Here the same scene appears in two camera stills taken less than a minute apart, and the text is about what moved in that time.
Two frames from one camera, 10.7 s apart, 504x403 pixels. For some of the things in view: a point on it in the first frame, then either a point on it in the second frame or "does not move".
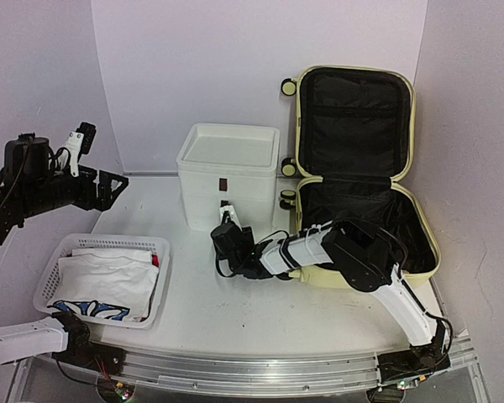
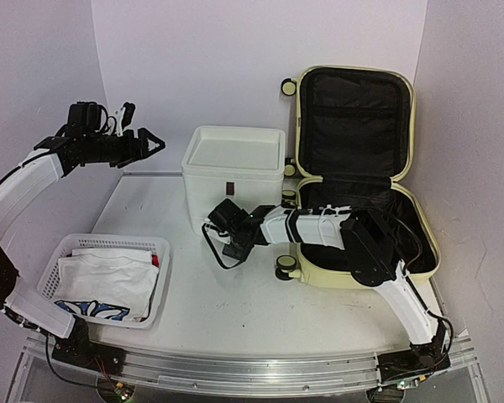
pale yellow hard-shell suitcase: (354, 133) does not move
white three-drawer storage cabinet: (224, 164) does not move
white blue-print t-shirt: (112, 283) does not move
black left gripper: (102, 201) to (133, 152)
